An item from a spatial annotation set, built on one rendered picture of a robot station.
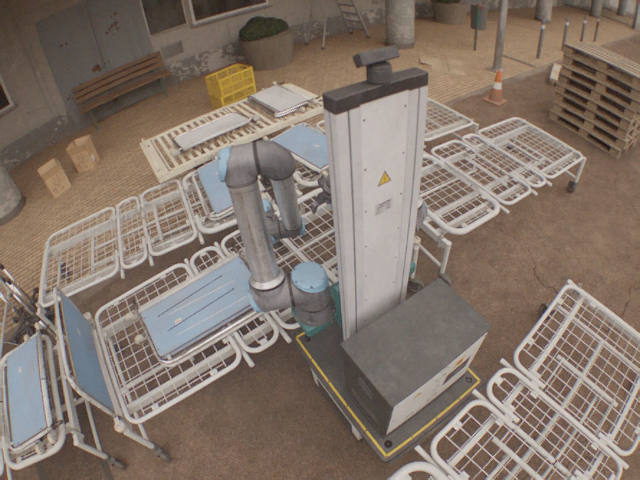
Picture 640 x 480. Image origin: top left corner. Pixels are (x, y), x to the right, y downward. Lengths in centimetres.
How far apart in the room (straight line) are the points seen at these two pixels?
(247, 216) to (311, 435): 140
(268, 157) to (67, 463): 244
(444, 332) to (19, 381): 243
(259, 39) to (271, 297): 590
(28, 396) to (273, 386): 155
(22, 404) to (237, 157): 196
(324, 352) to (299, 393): 39
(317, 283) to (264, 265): 23
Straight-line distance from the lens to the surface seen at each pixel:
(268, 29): 708
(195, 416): 245
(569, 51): 539
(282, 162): 123
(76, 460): 284
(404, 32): 782
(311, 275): 150
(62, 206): 511
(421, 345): 150
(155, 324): 214
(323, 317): 164
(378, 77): 99
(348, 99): 94
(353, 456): 218
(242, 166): 121
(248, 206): 127
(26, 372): 258
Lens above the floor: 215
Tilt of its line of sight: 45 degrees down
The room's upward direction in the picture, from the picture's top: 7 degrees counter-clockwise
